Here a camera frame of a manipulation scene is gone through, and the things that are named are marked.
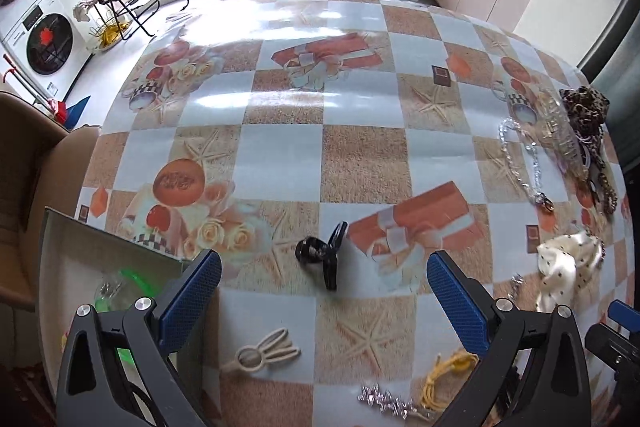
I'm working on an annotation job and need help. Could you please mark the green plastic bangle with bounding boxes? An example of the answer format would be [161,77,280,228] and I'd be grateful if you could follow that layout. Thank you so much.
[93,267,166,365]

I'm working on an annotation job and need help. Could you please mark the white polka dot scrunchie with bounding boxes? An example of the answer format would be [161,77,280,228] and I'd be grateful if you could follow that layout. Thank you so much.
[535,230,605,313]

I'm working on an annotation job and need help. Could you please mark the yellow bead hair tie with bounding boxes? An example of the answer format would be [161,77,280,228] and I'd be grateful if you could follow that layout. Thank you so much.
[418,348,481,414]

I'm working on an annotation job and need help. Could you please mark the silver star hair clip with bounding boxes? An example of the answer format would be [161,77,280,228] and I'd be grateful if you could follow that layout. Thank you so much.
[357,384,437,421]

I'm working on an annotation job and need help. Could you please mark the black small claw clip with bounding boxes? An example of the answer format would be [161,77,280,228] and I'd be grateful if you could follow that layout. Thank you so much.
[295,221,348,291]

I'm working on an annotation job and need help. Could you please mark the small silver pearl charm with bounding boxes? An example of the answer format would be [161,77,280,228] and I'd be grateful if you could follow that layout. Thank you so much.
[94,280,122,309]

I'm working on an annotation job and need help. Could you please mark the dark green tray box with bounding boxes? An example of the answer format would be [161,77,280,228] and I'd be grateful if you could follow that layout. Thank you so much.
[36,208,189,392]

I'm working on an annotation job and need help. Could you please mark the small silver rhinestone clip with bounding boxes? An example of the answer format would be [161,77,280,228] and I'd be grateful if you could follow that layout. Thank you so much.
[506,273,524,303]

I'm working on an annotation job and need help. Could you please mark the beige rabbit hair clip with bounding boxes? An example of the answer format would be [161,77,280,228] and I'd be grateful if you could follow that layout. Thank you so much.
[220,327,302,374]

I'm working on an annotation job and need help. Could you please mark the brown leather chair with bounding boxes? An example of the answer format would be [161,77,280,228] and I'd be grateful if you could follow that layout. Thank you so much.
[0,91,100,311]

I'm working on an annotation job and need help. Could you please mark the clear plastic hair claw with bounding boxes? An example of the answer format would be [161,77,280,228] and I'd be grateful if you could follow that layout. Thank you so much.
[537,90,589,181]

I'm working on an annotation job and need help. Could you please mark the checkered patterned tablecloth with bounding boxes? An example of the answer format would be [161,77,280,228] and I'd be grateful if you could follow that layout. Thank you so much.
[77,0,636,426]

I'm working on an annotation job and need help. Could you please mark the lower white washing machine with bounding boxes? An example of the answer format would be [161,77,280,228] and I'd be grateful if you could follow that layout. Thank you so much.
[1,0,91,100]

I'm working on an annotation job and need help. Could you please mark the silver chain bracelet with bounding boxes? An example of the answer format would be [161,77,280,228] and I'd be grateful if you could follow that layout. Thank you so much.
[497,117,556,214]

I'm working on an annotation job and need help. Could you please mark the black white hair ties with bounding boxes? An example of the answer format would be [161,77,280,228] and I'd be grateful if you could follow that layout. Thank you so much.
[574,131,609,203]

